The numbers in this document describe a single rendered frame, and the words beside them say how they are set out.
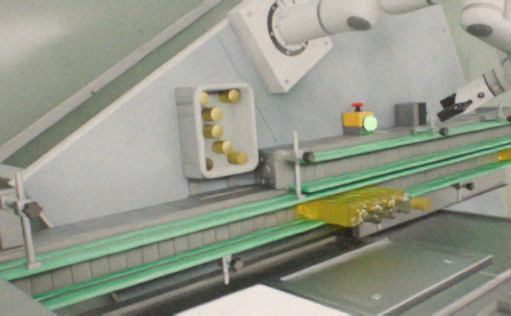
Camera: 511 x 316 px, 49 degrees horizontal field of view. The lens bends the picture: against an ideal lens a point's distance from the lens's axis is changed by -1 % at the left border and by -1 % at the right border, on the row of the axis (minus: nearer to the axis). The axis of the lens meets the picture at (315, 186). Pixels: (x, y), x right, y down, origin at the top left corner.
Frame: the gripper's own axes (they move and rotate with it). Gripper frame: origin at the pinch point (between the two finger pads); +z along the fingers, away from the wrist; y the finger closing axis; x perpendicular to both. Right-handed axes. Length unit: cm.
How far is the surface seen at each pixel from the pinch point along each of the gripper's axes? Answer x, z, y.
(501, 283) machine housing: -27, -4, -51
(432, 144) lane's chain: -15.9, 15.9, 21.1
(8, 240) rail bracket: 48, 53, -93
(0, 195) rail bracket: 55, 49, -91
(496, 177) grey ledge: -54, 13, 54
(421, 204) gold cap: -9.0, 8.6, -33.1
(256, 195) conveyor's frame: 18, 38, -46
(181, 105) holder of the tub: 47, 40, -45
